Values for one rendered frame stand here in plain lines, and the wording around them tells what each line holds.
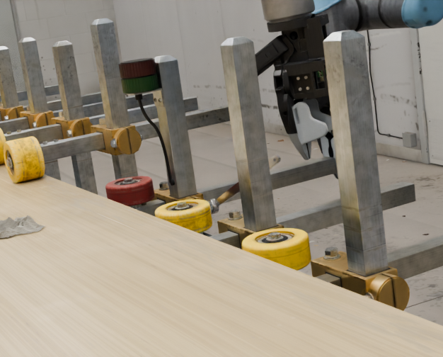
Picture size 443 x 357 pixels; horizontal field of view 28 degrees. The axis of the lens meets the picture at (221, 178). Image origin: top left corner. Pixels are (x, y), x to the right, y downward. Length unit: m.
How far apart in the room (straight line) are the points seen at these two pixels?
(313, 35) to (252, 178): 0.22
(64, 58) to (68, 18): 8.42
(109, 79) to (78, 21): 8.68
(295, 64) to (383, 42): 4.38
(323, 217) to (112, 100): 0.51
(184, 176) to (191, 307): 0.62
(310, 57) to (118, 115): 0.52
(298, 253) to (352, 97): 0.19
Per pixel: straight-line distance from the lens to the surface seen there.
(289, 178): 1.65
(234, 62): 1.23
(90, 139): 1.73
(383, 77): 5.70
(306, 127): 1.32
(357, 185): 1.05
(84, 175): 1.96
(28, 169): 1.67
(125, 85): 1.44
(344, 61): 1.02
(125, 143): 1.68
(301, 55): 1.30
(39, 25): 10.26
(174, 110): 1.47
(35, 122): 2.15
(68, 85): 1.93
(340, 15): 1.67
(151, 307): 0.91
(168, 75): 1.46
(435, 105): 5.34
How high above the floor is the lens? 1.21
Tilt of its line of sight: 12 degrees down
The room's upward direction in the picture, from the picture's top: 8 degrees counter-clockwise
